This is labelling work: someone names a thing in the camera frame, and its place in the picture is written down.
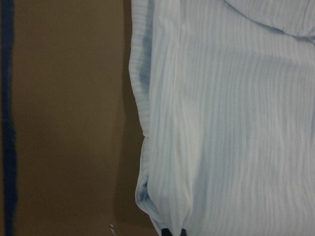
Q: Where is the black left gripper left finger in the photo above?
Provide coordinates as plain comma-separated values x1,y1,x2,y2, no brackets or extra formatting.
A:
161,228,172,236

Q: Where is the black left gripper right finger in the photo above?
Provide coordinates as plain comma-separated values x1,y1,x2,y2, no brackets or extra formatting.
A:
180,229,187,236

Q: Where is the light blue button-up shirt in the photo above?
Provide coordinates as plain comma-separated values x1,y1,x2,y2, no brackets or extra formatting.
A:
129,0,315,236

